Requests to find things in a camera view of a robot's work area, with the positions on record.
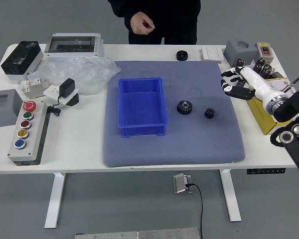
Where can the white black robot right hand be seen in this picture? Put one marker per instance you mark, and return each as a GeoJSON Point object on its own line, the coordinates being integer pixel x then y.
{"type": "Point", "coordinates": [254, 79]}

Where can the person's right hand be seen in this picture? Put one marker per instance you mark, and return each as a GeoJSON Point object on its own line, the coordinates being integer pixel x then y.
{"type": "Point", "coordinates": [140, 22]}

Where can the small black gear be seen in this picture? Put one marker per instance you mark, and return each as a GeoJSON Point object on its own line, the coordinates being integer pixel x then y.
{"type": "Point", "coordinates": [209, 113]}

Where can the big black gear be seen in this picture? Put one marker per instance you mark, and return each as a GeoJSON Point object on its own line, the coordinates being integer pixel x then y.
{"type": "Point", "coordinates": [184, 107]}

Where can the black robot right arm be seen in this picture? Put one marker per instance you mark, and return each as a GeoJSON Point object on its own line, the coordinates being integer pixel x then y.
{"type": "Point", "coordinates": [292, 104]}

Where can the yellow white cardboard box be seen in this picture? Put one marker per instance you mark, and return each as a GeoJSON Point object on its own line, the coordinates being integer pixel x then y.
{"type": "Point", "coordinates": [262, 117]}

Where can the black hex nut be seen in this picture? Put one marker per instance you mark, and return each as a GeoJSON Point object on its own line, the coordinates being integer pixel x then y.
{"type": "Point", "coordinates": [182, 55]}

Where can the grey distribution box clear lid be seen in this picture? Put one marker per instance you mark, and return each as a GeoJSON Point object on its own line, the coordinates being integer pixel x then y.
{"type": "Point", "coordinates": [74, 47]}

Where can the blue plastic box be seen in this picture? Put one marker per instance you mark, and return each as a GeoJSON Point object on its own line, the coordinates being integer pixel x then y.
{"type": "Point", "coordinates": [142, 107]}

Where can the silver floor socket box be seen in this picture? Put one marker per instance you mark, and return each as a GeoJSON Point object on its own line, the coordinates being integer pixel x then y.
{"type": "Point", "coordinates": [180, 183]}

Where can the grey push button control box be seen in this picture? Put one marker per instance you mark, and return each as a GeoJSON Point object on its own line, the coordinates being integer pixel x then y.
{"type": "Point", "coordinates": [27, 134]}

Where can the small black flat part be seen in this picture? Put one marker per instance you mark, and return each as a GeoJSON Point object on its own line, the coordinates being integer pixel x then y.
{"type": "Point", "coordinates": [277, 75]}

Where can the person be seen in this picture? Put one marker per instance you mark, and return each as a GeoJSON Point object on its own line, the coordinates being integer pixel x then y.
{"type": "Point", "coordinates": [169, 22]}

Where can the grey block with round hole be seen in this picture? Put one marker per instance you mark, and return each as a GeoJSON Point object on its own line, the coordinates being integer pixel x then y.
{"type": "Point", "coordinates": [239, 53]}

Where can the clear plastic bag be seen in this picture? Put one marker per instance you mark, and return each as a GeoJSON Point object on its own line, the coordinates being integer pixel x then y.
{"type": "Point", "coordinates": [89, 72]}

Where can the black table height controller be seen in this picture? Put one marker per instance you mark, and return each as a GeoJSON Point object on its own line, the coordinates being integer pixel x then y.
{"type": "Point", "coordinates": [266, 171]}

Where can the black power adapter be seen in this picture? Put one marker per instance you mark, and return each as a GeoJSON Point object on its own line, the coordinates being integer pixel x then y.
{"type": "Point", "coordinates": [66, 87]}

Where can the blue-grey padded mat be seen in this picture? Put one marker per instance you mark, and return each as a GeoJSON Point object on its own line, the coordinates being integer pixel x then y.
{"type": "Point", "coordinates": [179, 144]}

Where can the black socket base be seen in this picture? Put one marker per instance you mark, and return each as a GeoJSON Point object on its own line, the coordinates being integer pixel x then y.
{"type": "Point", "coordinates": [74, 100]}

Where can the white socket plate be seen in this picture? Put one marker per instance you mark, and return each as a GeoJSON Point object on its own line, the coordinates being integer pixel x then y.
{"type": "Point", "coordinates": [51, 92]}

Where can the white table leg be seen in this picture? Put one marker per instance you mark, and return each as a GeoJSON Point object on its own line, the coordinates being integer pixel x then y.
{"type": "Point", "coordinates": [230, 196]}
{"type": "Point", "coordinates": [53, 204]}

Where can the white circuit breaker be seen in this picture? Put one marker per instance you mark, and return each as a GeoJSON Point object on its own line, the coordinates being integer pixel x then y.
{"type": "Point", "coordinates": [31, 84]}

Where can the grey block with square hole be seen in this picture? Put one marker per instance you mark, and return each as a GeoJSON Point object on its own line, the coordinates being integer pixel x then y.
{"type": "Point", "coordinates": [2, 112]}

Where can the grey metal plate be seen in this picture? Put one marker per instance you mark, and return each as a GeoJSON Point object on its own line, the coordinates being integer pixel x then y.
{"type": "Point", "coordinates": [137, 234]}

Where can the grey switch box red button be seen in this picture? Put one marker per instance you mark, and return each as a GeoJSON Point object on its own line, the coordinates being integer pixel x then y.
{"type": "Point", "coordinates": [265, 51]}

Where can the white wall switch plate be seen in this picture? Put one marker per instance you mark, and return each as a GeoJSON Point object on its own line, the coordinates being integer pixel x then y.
{"type": "Point", "coordinates": [212, 53]}

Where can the black enclosure with white base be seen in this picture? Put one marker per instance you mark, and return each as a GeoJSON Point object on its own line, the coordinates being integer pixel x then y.
{"type": "Point", "coordinates": [21, 59]}

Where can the grey metal rail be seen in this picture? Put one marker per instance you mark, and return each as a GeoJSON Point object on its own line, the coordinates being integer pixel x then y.
{"type": "Point", "coordinates": [35, 94]}

